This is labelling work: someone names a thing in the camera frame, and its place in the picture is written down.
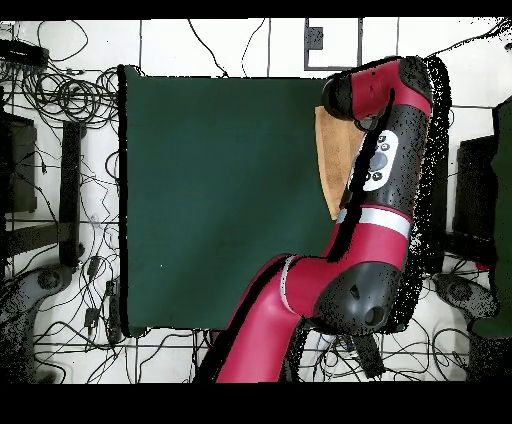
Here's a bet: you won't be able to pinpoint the tan terry towel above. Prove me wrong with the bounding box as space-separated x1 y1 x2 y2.
314 105 367 221

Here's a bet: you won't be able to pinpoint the dark green table cloth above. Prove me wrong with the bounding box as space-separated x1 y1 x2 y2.
117 63 413 339

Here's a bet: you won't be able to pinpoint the small grey box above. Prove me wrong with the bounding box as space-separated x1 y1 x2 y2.
305 26 324 51

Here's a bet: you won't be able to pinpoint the black metal stand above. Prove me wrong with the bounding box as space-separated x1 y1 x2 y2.
4 120 86 268

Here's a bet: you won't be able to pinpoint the dark boxy object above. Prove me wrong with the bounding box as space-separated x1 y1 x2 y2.
453 135 499 241
0 111 38 214

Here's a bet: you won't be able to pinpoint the grey chair base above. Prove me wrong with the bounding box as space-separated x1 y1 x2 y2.
433 273 499 321
0 263 75 321

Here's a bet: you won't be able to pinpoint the black power strip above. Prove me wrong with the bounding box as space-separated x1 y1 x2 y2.
0 39 50 67

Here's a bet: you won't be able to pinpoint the grey rectangular floor frame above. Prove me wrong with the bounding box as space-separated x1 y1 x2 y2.
303 17 363 72

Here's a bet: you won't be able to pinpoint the coiled black cables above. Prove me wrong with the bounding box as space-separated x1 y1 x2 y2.
23 67 119 125

